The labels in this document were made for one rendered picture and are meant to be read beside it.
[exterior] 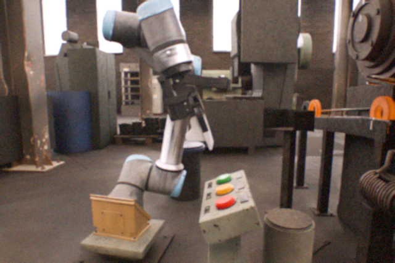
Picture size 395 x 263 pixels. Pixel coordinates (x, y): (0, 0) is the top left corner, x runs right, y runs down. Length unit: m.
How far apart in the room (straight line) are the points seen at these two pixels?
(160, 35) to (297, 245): 0.57
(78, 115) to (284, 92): 3.02
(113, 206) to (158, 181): 0.25
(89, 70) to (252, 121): 2.46
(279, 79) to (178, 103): 3.68
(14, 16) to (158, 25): 3.04
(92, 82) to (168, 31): 3.64
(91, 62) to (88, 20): 8.73
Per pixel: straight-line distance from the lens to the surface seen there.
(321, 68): 12.04
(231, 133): 3.65
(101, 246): 1.41
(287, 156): 1.84
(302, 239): 0.68
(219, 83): 0.64
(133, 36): 0.79
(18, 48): 3.54
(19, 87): 3.53
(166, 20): 0.65
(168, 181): 1.39
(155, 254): 1.48
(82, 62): 4.33
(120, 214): 1.37
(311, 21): 12.20
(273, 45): 3.99
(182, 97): 0.63
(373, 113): 1.51
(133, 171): 1.43
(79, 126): 4.10
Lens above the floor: 0.82
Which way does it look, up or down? 9 degrees down
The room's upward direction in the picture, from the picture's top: straight up
